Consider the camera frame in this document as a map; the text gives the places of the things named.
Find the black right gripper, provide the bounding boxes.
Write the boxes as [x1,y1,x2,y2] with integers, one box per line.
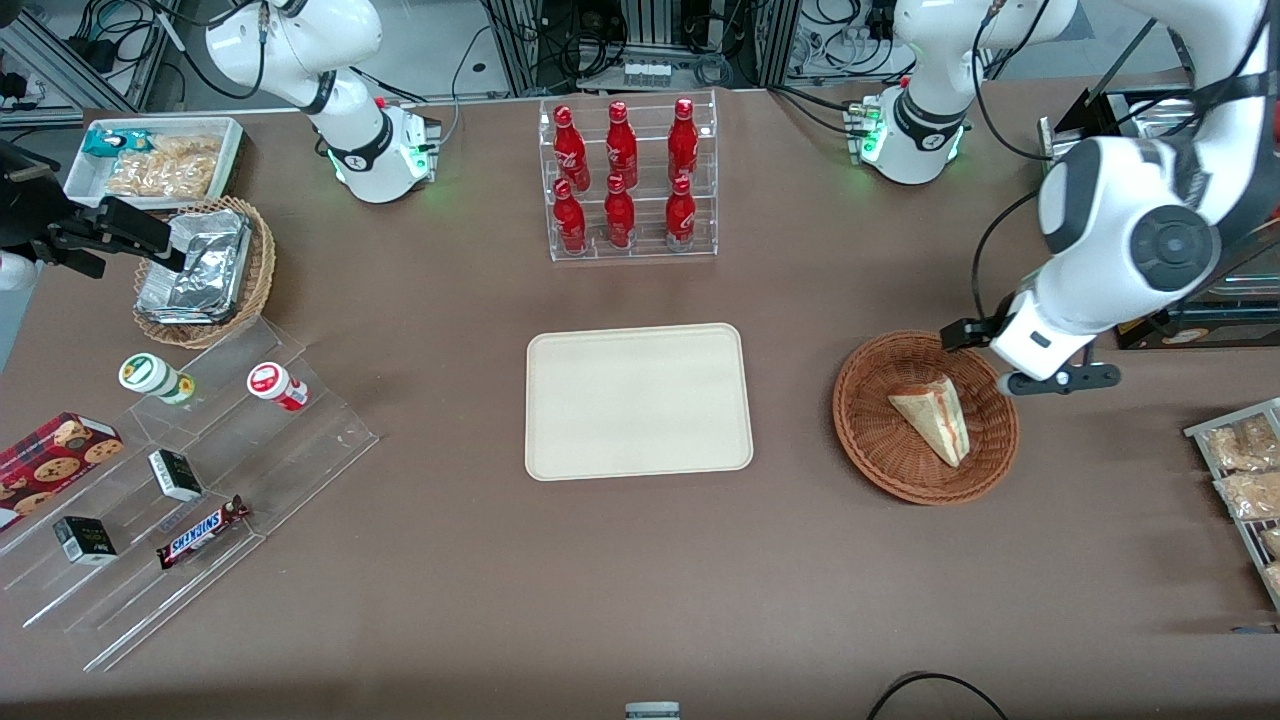
[0,140,174,280]

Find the triangle sandwich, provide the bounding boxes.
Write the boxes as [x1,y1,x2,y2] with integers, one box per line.
[888,379,972,469]

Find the light wicker basket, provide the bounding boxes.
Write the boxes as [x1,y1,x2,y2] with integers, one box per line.
[132,195,278,350]

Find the round brown wicker basket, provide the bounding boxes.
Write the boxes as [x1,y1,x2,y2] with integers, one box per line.
[832,330,1021,506]

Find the beige plastic tray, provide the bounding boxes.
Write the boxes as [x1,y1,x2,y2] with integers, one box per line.
[525,322,755,483]

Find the white rectangular snack bin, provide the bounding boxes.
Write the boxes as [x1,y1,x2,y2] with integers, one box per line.
[63,116,245,210]

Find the clear bag of chips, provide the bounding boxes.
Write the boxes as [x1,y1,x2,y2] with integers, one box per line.
[104,135,223,200]

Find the silver foil packets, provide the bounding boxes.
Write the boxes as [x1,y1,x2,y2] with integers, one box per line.
[136,207,252,327]

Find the teal snack packet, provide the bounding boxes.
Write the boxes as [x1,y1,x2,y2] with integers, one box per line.
[82,128,152,160]

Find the green lidded white cup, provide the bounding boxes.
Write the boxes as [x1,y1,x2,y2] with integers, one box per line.
[118,352,197,406]

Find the black hot food warmer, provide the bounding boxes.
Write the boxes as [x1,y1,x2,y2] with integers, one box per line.
[1038,84,1280,352]

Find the clear bag of crackers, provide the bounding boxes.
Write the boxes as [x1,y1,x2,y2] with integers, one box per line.
[1214,470,1280,522]
[1204,414,1280,473]

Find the red lidded white cup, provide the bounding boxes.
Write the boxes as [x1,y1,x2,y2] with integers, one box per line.
[246,361,310,413]

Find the red cookie box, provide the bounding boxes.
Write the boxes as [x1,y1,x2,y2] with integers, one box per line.
[0,411,126,532]

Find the small black carton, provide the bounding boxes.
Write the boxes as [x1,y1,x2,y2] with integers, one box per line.
[52,515,119,567]
[147,448,205,504]

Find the clear acrylic stepped display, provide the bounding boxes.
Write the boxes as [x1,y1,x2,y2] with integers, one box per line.
[0,315,380,674]

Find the Snickers chocolate bar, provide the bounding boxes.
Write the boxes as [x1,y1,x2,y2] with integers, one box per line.
[156,494,251,571]

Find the red cola bottle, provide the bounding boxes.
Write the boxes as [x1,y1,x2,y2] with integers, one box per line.
[553,105,592,192]
[667,98,700,185]
[664,176,698,252]
[603,174,637,250]
[553,179,589,255]
[605,101,640,190]

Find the clear acrylic bottle rack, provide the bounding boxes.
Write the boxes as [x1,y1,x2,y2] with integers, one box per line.
[538,89,720,264]

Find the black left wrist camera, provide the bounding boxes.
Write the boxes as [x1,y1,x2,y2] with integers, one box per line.
[940,317,1002,352]

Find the grey wire snack tray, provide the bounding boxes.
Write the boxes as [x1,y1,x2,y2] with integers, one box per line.
[1184,397,1280,612]

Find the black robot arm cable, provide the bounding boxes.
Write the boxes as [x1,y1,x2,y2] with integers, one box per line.
[972,188,1044,324]

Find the black floor cable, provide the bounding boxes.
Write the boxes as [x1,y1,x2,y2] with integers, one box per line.
[865,671,1012,720]

